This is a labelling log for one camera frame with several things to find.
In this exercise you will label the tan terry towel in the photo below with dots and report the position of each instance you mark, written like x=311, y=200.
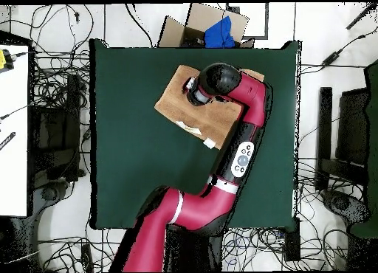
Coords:
x=212, y=119

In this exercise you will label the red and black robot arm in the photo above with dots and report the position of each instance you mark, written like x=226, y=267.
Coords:
x=206, y=205

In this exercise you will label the blue cloth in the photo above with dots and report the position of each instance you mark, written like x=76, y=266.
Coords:
x=220, y=34

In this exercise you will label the brown cardboard box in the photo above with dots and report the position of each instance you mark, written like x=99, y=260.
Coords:
x=200, y=19

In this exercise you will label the dark green table cloth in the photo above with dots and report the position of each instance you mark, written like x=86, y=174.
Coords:
x=133, y=137

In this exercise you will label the black computer tower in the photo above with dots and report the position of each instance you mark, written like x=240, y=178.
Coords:
x=56, y=128

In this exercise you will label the black power adapter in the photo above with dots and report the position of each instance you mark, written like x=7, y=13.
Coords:
x=330, y=58

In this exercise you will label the black slanted bar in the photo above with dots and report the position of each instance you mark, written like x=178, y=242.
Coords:
x=361, y=16

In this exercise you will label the white desk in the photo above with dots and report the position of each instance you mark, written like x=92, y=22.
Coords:
x=13, y=137

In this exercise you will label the yellow and black tool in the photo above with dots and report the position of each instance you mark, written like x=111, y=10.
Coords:
x=2, y=59

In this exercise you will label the black round base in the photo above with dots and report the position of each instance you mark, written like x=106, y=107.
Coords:
x=342, y=203

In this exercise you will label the black square frame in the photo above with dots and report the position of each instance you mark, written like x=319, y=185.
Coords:
x=266, y=22

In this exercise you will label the black upright post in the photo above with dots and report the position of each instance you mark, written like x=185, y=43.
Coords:
x=324, y=131

